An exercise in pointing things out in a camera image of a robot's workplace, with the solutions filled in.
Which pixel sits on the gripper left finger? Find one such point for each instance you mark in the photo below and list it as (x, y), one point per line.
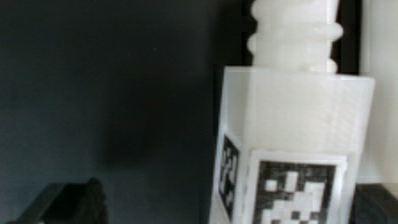
(69, 204)

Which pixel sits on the white leg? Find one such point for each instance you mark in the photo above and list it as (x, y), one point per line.
(293, 120)

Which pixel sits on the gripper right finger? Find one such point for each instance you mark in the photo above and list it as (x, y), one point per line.
(375, 205)

